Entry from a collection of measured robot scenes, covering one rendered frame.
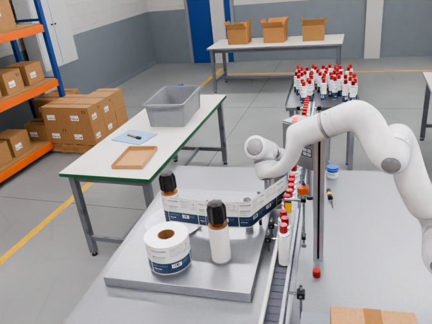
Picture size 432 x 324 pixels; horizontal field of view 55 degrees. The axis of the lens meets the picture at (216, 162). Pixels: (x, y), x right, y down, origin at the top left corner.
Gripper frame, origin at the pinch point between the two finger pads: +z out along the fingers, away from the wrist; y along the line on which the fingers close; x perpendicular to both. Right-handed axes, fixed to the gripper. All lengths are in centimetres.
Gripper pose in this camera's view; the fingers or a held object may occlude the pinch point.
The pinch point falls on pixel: (281, 157)
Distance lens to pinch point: 176.2
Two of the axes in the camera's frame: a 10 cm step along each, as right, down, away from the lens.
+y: -8.8, -1.5, 4.6
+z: 4.5, 1.1, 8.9
